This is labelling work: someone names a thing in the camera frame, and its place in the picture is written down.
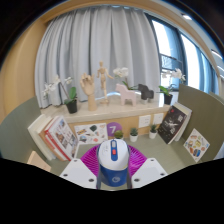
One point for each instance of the red-spined book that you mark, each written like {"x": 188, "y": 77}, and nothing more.
{"x": 50, "y": 138}

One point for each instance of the white book behind black book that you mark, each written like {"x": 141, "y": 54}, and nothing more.
{"x": 186, "y": 116}

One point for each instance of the white and blue computer mouse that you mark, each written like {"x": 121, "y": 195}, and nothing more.
{"x": 113, "y": 160}

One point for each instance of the wooden hand model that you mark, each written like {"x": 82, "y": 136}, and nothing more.
{"x": 88, "y": 88}

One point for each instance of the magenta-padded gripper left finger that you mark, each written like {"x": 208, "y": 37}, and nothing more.
{"x": 76, "y": 171}

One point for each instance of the picture-cover book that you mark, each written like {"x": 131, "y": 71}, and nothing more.
{"x": 65, "y": 136}

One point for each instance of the food sticker sheet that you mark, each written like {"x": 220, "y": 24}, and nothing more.
{"x": 196, "y": 145}

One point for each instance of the white orchid in black pot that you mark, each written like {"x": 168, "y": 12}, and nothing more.
{"x": 167, "y": 99}
{"x": 71, "y": 106}

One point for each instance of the grey-green desk partition panel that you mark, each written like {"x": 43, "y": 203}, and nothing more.
{"x": 203, "y": 110}
{"x": 16, "y": 133}

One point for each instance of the white sticker sheet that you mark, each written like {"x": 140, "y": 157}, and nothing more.
{"x": 90, "y": 133}

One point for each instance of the light wooden desk shelf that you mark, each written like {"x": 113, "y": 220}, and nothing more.
{"x": 113, "y": 111}

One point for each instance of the white orchid behind pink horse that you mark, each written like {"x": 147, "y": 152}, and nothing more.
{"x": 121, "y": 72}

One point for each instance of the brown-cover book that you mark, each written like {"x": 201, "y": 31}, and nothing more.
{"x": 45, "y": 140}

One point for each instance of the pink horse figure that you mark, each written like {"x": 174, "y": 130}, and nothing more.
{"x": 126, "y": 95}

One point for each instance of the white wall socket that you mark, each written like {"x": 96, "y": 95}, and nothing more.
{"x": 158, "y": 118}
{"x": 144, "y": 121}

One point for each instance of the wooden artist mannequin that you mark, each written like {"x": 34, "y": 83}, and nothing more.
{"x": 103, "y": 75}

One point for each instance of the window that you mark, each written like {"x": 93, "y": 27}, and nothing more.
{"x": 166, "y": 43}

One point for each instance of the small succulent in white pot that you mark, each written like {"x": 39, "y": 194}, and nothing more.
{"x": 133, "y": 137}
{"x": 153, "y": 134}
{"x": 118, "y": 134}

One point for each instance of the grey curtain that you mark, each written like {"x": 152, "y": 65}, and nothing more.
{"x": 86, "y": 40}

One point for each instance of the round purple sign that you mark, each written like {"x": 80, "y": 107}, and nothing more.
{"x": 113, "y": 128}

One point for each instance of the black horse figure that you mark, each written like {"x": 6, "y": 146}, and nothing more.
{"x": 146, "y": 92}

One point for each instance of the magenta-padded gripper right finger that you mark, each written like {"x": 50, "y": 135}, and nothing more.
{"x": 148, "y": 171}

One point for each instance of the black-cover book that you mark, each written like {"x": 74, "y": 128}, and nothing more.
{"x": 171, "y": 125}

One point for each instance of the beige booklet with red text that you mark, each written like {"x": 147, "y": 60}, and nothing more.
{"x": 38, "y": 161}

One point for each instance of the ceiling lights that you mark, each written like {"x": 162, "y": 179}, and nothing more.
{"x": 186, "y": 17}

